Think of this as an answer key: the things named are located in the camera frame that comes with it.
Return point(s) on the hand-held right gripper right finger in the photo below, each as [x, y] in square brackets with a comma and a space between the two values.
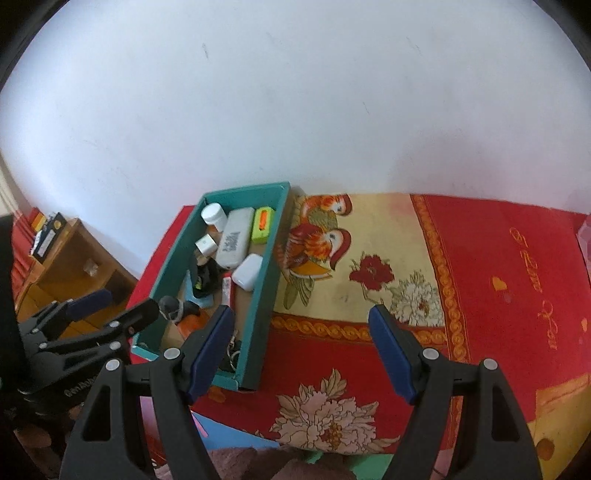
[392, 355]

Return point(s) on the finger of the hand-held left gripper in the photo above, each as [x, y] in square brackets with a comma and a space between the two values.
[138, 316]
[92, 301]

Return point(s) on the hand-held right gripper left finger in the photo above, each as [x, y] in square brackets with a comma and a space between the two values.
[212, 350]

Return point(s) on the metal keyring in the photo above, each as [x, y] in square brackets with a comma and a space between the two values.
[233, 353]

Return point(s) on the orange plastic toy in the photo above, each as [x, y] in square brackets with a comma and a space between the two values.
[189, 328]

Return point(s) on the blue card holder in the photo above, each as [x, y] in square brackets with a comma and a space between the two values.
[203, 302]

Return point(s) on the small white tube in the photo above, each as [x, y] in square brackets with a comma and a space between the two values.
[226, 290]

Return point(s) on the teal cardboard box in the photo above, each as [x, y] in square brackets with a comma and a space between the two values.
[268, 286]

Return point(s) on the white earbud case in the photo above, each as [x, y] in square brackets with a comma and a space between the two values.
[247, 272]

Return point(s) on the white charger plug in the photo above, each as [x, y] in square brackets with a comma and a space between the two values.
[206, 244]

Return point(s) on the white remote control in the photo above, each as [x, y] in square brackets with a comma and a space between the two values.
[235, 240]

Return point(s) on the green utility knife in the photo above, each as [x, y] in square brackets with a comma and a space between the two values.
[259, 236]

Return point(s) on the small clear plastic box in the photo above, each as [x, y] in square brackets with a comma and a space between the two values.
[90, 267]

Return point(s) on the wooden bedside cabinet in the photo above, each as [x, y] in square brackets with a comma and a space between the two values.
[60, 277]

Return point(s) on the pile of booklets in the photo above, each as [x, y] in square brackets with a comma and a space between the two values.
[46, 244]

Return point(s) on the red pleated cloth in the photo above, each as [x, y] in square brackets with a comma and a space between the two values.
[21, 258]

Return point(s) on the red printed blanket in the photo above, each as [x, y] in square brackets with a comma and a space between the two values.
[485, 277]

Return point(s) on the white jar orange label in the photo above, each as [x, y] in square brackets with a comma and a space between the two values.
[213, 213]

